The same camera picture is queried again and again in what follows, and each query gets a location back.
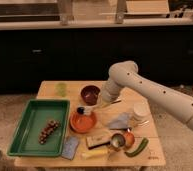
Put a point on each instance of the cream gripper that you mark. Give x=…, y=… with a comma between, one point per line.
x=101, y=104

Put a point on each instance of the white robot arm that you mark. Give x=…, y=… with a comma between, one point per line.
x=125, y=74

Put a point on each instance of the dark maroon bowl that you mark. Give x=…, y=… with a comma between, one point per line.
x=89, y=94

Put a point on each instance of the orange red bowl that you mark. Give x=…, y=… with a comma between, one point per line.
x=82, y=123

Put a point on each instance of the wooden block brush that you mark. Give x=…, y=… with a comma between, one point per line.
x=97, y=140

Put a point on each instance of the grey folded cloth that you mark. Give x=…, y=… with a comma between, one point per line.
x=120, y=122

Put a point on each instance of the wooden table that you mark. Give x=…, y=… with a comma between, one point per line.
x=152, y=155

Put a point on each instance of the metal measuring cup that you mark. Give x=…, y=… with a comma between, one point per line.
x=117, y=140

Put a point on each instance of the white stacked cups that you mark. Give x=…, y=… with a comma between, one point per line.
x=140, y=114

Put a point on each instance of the red tomato toy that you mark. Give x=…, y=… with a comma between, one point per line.
x=129, y=139

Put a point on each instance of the light green cup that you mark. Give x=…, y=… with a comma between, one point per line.
x=61, y=89

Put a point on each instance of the yellow corn toy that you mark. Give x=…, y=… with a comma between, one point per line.
x=94, y=153

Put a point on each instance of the blue sponge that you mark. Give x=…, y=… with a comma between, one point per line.
x=69, y=148

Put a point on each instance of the brown grape bunch toy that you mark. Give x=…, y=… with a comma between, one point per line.
x=50, y=127

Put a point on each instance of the green plastic tray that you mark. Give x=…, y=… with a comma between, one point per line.
x=34, y=118

